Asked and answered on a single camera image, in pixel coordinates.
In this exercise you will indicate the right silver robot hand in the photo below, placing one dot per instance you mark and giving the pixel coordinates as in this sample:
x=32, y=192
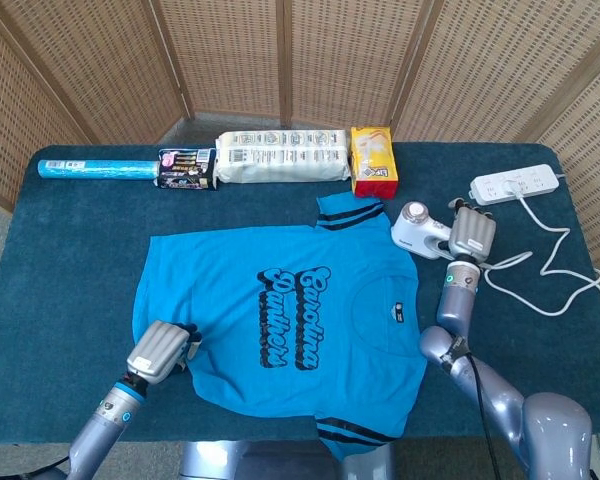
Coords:
x=475, y=232

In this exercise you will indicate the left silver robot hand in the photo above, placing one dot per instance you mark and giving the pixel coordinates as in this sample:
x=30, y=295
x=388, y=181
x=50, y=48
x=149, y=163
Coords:
x=157, y=350

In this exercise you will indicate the blue printed t-shirt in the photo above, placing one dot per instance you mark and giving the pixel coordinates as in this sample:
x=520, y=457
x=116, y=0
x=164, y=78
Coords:
x=220, y=300

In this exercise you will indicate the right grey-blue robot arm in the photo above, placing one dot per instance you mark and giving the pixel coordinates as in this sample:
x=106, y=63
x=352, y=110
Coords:
x=455, y=300

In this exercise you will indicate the white power strip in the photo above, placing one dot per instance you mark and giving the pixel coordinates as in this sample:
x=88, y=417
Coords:
x=540, y=182

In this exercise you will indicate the grey robot torso base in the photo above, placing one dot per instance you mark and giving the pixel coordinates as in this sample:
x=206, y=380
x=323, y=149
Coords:
x=205, y=460

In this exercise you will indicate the yellow and red tissue pack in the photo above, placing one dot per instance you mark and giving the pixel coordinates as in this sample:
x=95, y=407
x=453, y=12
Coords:
x=372, y=160

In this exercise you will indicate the dark teal table cloth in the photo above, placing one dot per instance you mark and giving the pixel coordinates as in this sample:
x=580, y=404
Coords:
x=80, y=250

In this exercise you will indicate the dark sanitary pad package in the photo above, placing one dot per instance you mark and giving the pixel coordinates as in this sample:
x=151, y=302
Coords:
x=185, y=170

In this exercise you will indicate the blue plastic-wrapped roll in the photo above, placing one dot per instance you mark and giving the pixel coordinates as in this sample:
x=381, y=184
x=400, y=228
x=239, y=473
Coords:
x=100, y=168

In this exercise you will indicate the long white tissue pack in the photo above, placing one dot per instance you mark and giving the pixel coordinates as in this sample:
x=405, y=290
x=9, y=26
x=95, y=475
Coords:
x=280, y=157

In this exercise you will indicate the wicker folding screen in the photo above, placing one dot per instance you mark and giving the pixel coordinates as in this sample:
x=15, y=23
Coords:
x=230, y=50

